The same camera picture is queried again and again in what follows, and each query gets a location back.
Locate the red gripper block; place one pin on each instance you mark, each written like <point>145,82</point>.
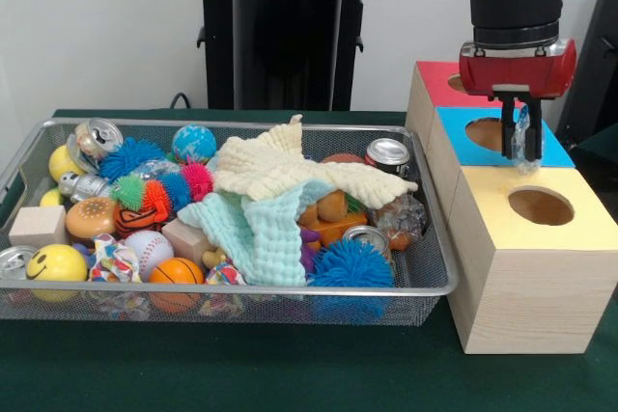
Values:
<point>516,72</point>

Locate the clear packet of blue sweets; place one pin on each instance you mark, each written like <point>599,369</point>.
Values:
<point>521,142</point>

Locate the clear packet of orange snacks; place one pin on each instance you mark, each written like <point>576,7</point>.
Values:
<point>403,224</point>

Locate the wooden box with three holes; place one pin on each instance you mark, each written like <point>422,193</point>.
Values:
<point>531,286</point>

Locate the dark green side table cloth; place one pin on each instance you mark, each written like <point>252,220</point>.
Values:
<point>596,161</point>

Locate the blue furry monster toy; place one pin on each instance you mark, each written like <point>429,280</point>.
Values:
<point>350,265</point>

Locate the cream waffle cloth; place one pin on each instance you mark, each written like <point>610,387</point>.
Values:
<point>270,161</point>

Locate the mint waffle cloth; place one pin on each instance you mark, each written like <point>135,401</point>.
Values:
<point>270,248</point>

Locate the blue green globe ball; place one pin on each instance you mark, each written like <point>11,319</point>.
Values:
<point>193,142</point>

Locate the small orange basketball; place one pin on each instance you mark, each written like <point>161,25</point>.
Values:
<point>176,271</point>

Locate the blue spiky rubber ball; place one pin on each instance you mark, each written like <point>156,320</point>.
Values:
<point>130,156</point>

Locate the small white baseball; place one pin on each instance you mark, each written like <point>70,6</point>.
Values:
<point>147,250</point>

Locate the toy hamburger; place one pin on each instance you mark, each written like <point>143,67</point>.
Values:
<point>89,216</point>

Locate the yellow smiley ball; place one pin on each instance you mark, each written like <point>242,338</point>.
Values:
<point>55,262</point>

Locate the plain wooden cube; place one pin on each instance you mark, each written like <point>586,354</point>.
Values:
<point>36,226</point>

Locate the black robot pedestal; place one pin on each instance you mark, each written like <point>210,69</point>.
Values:
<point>289,45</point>

